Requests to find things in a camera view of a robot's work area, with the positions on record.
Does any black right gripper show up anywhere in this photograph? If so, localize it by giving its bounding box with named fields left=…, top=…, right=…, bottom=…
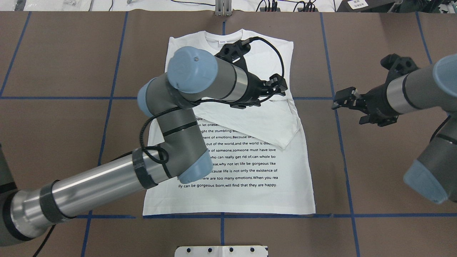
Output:
left=331, top=84, right=398, bottom=127

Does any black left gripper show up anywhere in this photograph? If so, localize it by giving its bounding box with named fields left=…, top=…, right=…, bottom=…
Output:
left=230, top=73, right=288, bottom=109

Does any white long-sleeve printed shirt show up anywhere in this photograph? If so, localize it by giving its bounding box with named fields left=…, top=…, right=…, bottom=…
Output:
left=143, top=29, right=316, bottom=216

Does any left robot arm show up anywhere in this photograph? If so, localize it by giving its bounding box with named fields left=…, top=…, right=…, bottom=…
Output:
left=1, top=43, right=287, bottom=247

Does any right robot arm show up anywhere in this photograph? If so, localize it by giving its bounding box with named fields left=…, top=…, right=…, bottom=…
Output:
left=331, top=54, right=456, bottom=204

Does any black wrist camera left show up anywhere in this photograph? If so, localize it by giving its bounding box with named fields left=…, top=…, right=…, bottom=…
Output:
left=215, top=39, right=250, bottom=68

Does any aluminium frame post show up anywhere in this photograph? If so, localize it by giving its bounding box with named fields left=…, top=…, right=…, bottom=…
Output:
left=215, top=0, right=233, bottom=16

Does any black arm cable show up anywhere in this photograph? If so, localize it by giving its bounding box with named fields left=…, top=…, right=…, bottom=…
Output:
left=139, top=37, right=285, bottom=165

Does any white camera mast with base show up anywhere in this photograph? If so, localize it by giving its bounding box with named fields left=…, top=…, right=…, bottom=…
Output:
left=174, top=245, right=269, bottom=257

